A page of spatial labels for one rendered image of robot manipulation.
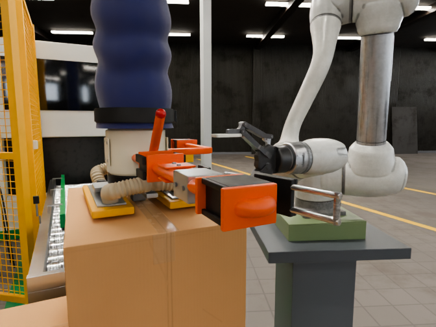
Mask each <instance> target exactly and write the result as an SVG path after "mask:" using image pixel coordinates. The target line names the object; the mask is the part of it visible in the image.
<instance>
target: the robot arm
mask: <svg viewBox="0 0 436 327"><path fill-rule="evenodd" d="M419 1H420V0H312V1H311V7H310V13H309V22H310V31H311V38H312V44H313V57H312V60H311V64H310V67H309V69H308V72H307V74H306V77H305V79H304V81H303V83H302V85H301V87H300V90H299V92H298V94H297V97H296V99H295V101H294V103H293V105H292V108H291V110H290V112H289V115H288V117H287V119H286V121H285V125H284V128H283V130H282V135H281V138H280V141H279V142H278V143H276V144H274V145H271V139H273V135H272V134H266V133H264V132H263V131H261V130H259V129H258V128H256V127H254V126H252V125H251V124H249V123H247V122H245V121H240V122H239V123H238V125H239V126H238V128H237V129H226V134H212V137H214V138H227V137H242V138H243V139H244V140H245V141H246V142H247V143H248V144H249V145H250V146H251V147H252V149H253V150H254V151H255V152H256V153H255V155H254V160H255V161H254V166H255V169H254V170H253V171H252V173H251V174H250V175H249V176H254V173H267V174H271V175H278V176H285V177H289V178H296V179H298V184H297V185H299V186H306V187H310V188H317V189H323V190H327V191H334V192H341V193H342V194H343V195H350V196H355V197H384V196H389V195H394V194H396V193H398V192H400V191H401V190H403V189H404V188H405V186H406V183H407V175H408V170H407V166H406V164H405V162H404V161H403V160H402V159H401V158H400V157H396V156H395V155H394V149H393V147H392V146H391V144H390V143H389V142H388V141H386V139H387V122H388V112H389V95H390V86H391V74H392V65H393V48H394V33H395V32H397V31H398V29H399V28H400V25H401V22H402V20H403V18H404V17H408V16H409V15H411V14H412V13H413V12H414V11H415V9H416V8H417V7H418V4H419ZM347 23H356V29H357V33H358V34H359V35H360V36H361V48H360V63H359V91H358V107H357V135H356V141H355V142H354V143H353V144H351V146H350V147H349V151H348V152H347V149H346V147H345V145H344V144H343V143H341V142H340V141H337V140H334V139H328V138H315V139H307V140H305V141H299V139H298V136H299V132H300V127H301V125H302V122H303V120H304V118H305V116H306V114H307V112H308V110H309V109H310V107H311V105H312V103H313V101H314V99H315V97H316V95H317V93H318V92H319V90H320V88H321V86H322V83H323V82H324V79H325V78H326V75H327V73H328V70H329V68H330V66H331V63H332V59H333V55H334V52H335V46H336V43H337V39H338V35H339V32H340V29H341V25H345V24H347ZM245 130H247V131H249V132H251V133H252V134H254V135H256V136H257V137H259V138H262V140H263V141H264V142H265V145H263V146H261V145H260V144H259V143H258V142H257V141H256V140H255V139H254V138H253V137H252V136H251V135H250V134H248V133H247V132H246V131H245ZM342 176H343V182H342ZM294 207H295V208H300V209H303V210H307V211H311V212H315V213H320V214H323V215H327V216H333V198H329V197H323V196H319V195H314V194H310V193H304V192H300V191H296V199H295V202H294Z"/></svg>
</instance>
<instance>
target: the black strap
mask: <svg viewBox="0 0 436 327"><path fill-rule="evenodd" d="M157 109H160V108H140V107H108V108H95V109H94V122H96V123H153V122H154V119H155V113H156V111H157ZM161 109H164V110H165V111H166V117H165V121H164V123H173V122H176V110H173V109H171V108H161Z"/></svg>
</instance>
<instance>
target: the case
mask: <svg viewBox="0 0 436 327"><path fill-rule="evenodd" d="M125 197H126V196H125ZM126 198H127V199H128V201H129V202H130V203H131V204H132V205H133V207H134V213H133V214H129V215H119V216H113V217H103V218H98V219H92V217H91V213H90V211H89V208H88V205H87V202H86V199H85V196H84V193H83V190H82V188H69V189H68V191H67V206H66V223H65V231H64V247H63V251H64V270H65V281H66V300H67V319H68V327H245V321H246V266H247V228H242V229H238V230H231V231H227V232H223V231H222V230H221V226H219V225H218V224H217V223H215V222H213V221H212V220H210V219H209V218H207V217H206V216H204V215H203V214H196V213H195V206H191V207H185V208H175V209H169V208H168V207H167V206H166V205H164V204H163V203H162V202H160V201H159V200H158V199H157V198H150V199H147V198H146V200H140V201H132V199H131V198H130V196H129V195H128V196H127V197H126Z"/></svg>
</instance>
